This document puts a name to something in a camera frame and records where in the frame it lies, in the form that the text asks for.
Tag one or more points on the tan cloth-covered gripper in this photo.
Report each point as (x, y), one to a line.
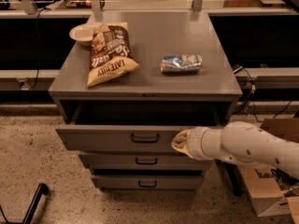
(193, 142)

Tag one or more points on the grey top drawer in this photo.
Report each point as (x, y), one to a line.
(107, 126)

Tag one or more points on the grey drawer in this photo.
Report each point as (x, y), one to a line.
(107, 126)
(106, 161)
(147, 179)

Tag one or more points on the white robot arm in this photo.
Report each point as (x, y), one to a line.
(239, 143)

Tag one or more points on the grey metal drawer cabinet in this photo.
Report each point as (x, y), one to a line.
(152, 36)

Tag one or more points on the grey bottom drawer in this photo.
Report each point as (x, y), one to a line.
(147, 179)

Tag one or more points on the grey middle drawer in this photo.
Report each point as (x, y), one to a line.
(106, 161)

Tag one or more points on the crushed silver blue can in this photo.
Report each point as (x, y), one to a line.
(181, 64)

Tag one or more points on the open cardboard box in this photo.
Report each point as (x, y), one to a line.
(264, 193)

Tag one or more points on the brown and cream chip bag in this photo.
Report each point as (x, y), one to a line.
(110, 55)

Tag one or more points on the dark bottle in box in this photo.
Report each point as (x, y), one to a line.
(284, 180)

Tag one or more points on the black metal leg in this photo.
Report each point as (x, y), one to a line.
(42, 189)

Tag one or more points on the small white bowl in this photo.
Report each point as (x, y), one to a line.
(82, 34)

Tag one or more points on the black top drawer handle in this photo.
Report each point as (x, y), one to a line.
(145, 139)

